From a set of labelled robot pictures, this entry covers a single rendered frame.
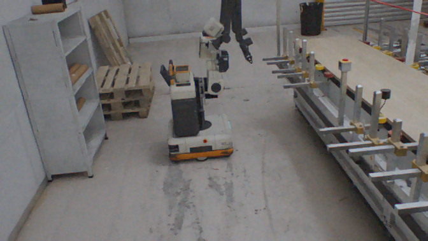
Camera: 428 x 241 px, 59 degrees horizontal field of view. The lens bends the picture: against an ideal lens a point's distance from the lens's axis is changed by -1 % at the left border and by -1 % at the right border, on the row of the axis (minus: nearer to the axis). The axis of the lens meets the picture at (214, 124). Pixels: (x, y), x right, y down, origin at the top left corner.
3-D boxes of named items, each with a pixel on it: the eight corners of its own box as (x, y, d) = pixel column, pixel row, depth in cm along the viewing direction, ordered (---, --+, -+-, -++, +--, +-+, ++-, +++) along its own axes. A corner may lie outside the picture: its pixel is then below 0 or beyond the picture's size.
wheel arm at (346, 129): (319, 136, 256) (320, 130, 254) (318, 133, 259) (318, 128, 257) (382, 129, 257) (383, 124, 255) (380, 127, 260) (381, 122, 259)
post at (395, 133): (385, 195, 223) (396, 120, 203) (383, 191, 226) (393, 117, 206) (392, 194, 223) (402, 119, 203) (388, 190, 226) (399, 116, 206)
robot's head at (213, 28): (203, 32, 362) (213, 18, 358) (202, 27, 381) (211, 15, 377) (215, 41, 367) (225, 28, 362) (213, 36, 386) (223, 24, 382)
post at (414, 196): (409, 217, 198) (424, 134, 178) (406, 213, 202) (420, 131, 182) (416, 216, 199) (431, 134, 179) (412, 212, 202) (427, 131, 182)
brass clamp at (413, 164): (423, 182, 181) (424, 173, 179) (407, 167, 193) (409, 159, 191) (435, 181, 181) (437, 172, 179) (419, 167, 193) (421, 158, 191)
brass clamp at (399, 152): (396, 157, 204) (397, 148, 201) (384, 145, 216) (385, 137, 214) (407, 155, 204) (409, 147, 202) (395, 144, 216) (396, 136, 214)
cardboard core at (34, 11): (29, 6, 361) (61, 3, 363) (32, 5, 369) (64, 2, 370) (32, 14, 365) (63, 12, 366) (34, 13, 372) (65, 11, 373)
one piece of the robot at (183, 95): (175, 148, 392) (165, 69, 357) (176, 126, 441) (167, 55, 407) (207, 145, 393) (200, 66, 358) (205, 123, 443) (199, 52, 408)
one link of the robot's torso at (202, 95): (199, 104, 394) (197, 81, 384) (199, 94, 420) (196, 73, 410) (225, 101, 396) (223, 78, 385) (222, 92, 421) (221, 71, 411)
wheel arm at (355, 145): (328, 152, 232) (328, 146, 231) (327, 150, 235) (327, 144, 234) (397, 145, 234) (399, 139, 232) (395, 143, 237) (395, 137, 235)
